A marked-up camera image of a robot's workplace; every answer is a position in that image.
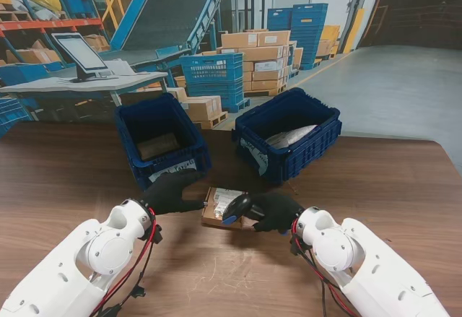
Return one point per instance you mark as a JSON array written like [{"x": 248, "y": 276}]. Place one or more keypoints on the cardboard box with large label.
[{"x": 159, "y": 147}]

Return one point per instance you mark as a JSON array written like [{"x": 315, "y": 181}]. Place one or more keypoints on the blue bin labelled bagged parcels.
[{"x": 314, "y": 147}]

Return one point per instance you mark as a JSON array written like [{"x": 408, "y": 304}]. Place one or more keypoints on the black and blue barcode scanner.
[{"x": 238, "y": 207}]

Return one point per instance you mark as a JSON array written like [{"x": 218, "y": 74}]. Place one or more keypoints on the white padded mailer bag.
[{"x": 292, "y": 134}]

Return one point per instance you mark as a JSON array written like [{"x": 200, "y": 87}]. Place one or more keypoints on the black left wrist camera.
[{"x": 157, "y": 234}]

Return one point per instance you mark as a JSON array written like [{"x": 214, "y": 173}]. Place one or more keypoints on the paper label boxed parcels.
[{"x": 180, "y": 167}]

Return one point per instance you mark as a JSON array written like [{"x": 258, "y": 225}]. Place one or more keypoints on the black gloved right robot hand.
[{"x": 278, "y": 210}]

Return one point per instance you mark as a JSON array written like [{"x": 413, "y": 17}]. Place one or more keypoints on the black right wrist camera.
[{"x": 299, "y": 245}]

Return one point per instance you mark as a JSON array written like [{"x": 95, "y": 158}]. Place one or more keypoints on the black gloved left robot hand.
[{"x": 169, "y": 196}]

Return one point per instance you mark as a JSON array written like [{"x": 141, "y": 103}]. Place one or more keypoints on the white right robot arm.
[{"x": 361, "y": 259}]

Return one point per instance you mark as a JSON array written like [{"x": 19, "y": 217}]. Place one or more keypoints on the small cardboard box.
[{"x": 216, "y": 212}]

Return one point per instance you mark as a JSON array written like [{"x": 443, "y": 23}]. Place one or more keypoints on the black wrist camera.
[
  {"x": 157, "y": 234},
  {"x": 299, "y": 245}
]

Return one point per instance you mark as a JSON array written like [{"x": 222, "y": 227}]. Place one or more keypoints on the printed warehouse backdrop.
[{"x": 216, "y": 24}]

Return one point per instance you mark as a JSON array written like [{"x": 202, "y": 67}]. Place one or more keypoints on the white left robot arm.
[{"x": 90, "y": 255}]

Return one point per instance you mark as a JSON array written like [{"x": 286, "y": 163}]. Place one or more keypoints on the blue bin labelled boxed parcels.
[{"x": 195, "y": 143}]

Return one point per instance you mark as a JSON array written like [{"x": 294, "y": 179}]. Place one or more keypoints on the paper label bagged parcels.
[{"x": 260, "y": 158}]

